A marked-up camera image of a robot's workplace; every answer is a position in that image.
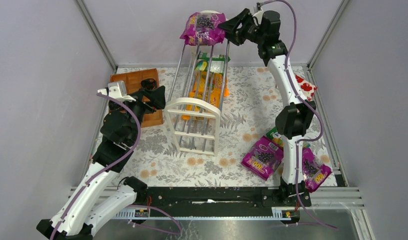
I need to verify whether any brown wooden compartment tray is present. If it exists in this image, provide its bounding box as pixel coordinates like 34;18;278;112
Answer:
110;68;164;128

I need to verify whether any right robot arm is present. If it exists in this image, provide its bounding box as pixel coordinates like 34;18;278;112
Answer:
219;8;316;203

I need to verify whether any yellow green candy bag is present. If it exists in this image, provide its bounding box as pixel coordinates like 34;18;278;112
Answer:
266;127;311;149

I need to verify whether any green Fox's candy bag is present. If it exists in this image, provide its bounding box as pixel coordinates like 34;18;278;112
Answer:
195;52;226;74

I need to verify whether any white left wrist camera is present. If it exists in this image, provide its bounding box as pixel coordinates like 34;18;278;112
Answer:
97;80;136;102

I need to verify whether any red white heart bag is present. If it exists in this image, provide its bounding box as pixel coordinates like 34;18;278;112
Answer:
295;74;318;101

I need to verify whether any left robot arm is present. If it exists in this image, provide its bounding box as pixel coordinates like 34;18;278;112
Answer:
36;81;166;240

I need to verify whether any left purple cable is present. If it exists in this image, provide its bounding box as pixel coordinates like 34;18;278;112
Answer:
49;92;142;240

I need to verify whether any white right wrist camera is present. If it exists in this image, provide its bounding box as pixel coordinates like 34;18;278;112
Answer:
253;2;264;19

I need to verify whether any orange candy bag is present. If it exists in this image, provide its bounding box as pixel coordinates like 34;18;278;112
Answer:
181;87;223;121
191;71;223;94

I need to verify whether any purple cable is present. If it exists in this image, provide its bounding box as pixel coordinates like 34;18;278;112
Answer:
256;0;339;231
49;92;142;240

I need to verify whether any purple grape candy bag front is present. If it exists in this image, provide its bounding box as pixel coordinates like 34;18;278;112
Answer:
241;136;283;181

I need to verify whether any floral table mat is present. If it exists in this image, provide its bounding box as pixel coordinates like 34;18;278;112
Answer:
109;66;283;187

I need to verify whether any purple grape candy bag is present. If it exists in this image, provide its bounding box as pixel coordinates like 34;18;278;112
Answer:
302;147;332;193
179;12;226;46
241;136;283;181

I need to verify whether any cream and metal shelf rack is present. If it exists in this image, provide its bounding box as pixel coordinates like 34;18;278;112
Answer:
163;10;233;157

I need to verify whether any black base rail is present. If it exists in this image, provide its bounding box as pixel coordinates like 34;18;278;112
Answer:
133;187;298;218

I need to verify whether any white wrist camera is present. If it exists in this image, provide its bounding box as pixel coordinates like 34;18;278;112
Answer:
253;2;264;19
97;80;136;102

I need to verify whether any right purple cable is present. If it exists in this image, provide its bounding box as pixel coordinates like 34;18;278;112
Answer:
256;0;339;231

